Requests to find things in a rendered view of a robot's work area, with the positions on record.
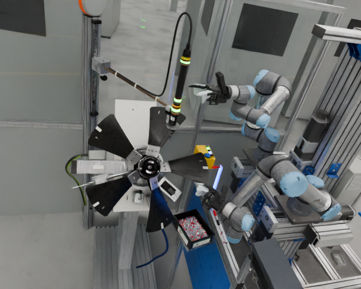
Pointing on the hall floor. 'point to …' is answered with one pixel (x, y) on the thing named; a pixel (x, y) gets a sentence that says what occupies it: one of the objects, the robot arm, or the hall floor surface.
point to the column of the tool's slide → (90, 123)
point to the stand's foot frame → (111, 280)
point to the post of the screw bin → (175, 264)
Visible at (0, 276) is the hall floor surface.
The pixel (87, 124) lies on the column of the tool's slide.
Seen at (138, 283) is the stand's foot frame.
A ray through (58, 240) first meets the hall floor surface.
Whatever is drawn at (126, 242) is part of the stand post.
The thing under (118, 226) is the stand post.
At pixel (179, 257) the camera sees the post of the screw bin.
